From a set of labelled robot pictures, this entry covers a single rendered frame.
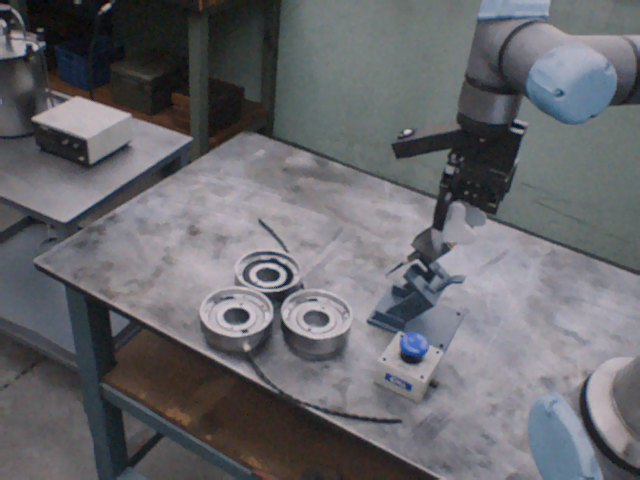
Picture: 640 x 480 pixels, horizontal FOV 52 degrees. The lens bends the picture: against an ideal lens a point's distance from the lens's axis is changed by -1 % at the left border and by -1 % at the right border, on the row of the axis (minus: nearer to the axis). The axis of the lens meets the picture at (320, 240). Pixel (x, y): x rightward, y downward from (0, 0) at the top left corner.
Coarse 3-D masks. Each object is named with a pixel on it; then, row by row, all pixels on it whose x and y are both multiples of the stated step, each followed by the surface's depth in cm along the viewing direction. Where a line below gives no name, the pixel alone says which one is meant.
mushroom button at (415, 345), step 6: (402, 336) 91; (408, 336) 91; (414, 336) 91; (420, 336) 91; (402, 342) 90; (408, 342) 90; (414, 342) 90; (420, 342) 90; (426, 342) 90; (402, 348) 90; (408, 348) 89; (414, 348) 89; (420, 348) 89; (426, 348) 90; (408, 354) 89; (414, 354) 89; (420, 354) 89
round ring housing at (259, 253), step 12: (252, 252) 108; (264, 252) 109; (276, 252) 109; (240, 264) 107; (264, 264) 108; (288, 264) 108; (240, 276) 105; (252, 276) 105; (264, 276) 108; (276, 276) 108; (300, 276) 104; (252, 288) 101; (288, 288) 102; (276, 300) 102
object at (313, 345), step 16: (288, 304) 100; (336, 304) 101; (288, 320) 97; (304, 320) 100; (320, 320) 101; (288, 336) 96; (304, 336) 94; (336, 336) 94; (304, 352) 96; (320, 352) 96
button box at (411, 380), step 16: (400, 336) 95; (384, 352) 92; (400, 352) 92; (432, 352) 93; (384, 368) 91; (400, 368) 90; (416, 368) 90; (432, 368) 90; (384, 384) 92; (400, 384) 91; (416, 384) 89; (432, 384) 92; (416, 400) 90
